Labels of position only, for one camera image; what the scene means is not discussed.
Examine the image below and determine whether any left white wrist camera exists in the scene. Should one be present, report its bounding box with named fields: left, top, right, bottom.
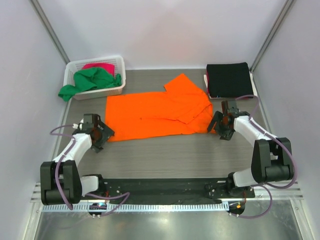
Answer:
left=72, top=122, right=84, bottom=130

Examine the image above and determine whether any aluminium frame post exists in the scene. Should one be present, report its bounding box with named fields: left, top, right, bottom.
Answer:
left=250, top=0, right=296, bottom=73
left=29, top=0, right=70, bottom=64

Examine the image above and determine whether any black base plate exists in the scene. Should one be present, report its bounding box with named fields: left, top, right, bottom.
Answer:
left=93, top=178, right=255, bottom=205

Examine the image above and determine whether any orange t shirt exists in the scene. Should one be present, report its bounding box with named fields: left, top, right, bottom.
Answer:
left=105, top=73, right=214, bottom=142

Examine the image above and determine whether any folded white t shirt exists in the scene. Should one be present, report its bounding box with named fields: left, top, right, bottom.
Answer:
left=209, top=72, right=258, bottom=99

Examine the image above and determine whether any green t shirt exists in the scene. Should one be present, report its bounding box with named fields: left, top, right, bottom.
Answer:
left=58, top=67, right=122, bottom=102

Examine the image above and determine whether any aluminium front rail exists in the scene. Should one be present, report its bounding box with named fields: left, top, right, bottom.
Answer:
left=29, top=182, right=304, bottom=203

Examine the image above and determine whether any right aluminium frame post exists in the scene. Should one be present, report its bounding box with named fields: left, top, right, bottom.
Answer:
left=250, top=0, right=296, bottom=73

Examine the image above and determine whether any white slotted cable duct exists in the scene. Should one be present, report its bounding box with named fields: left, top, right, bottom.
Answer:
left=41, top=202, right=230, bottom=212

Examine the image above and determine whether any left aluminium frame post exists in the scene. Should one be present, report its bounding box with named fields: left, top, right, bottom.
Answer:
left=29, top=0, right=70, bottom=64

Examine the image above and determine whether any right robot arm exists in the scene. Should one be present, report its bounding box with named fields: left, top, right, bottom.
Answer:
left=206, top=100, right=297, bottom=198

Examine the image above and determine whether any folded pink t shirt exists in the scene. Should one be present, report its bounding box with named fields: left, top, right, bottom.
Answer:
left=203, top=73, right=211, bottom=99

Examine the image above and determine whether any folded black t shirt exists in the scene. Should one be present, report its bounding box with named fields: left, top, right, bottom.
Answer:
left=206, top=62, right=254, bottom=98

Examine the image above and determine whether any white plastic basket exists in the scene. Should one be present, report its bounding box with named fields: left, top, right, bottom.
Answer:
left=63, top=55, right=126, bottom=100

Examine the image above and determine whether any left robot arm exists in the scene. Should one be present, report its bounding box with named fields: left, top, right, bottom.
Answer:
left=40, top=113, right=115, bottom=210

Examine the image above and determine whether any pink t shirt in basket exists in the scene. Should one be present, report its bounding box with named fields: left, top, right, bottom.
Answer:
left=82, top=62, right=115, bottom=76

